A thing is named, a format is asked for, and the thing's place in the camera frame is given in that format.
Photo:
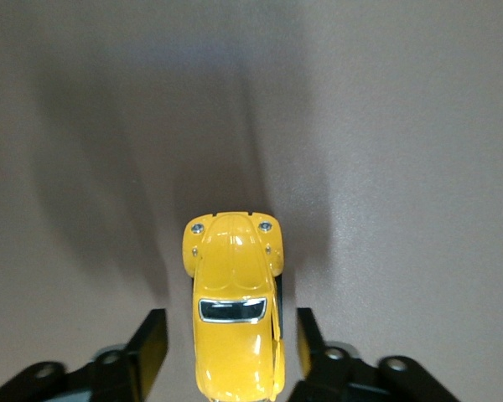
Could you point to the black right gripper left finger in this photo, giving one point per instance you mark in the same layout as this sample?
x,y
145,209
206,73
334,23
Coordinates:
x,y
121,377

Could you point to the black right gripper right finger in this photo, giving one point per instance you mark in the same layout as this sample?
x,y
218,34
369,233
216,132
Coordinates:
x,y
339,377

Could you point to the yellow beetle toy car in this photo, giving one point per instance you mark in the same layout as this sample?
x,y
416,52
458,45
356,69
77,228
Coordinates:
x,y
230,335

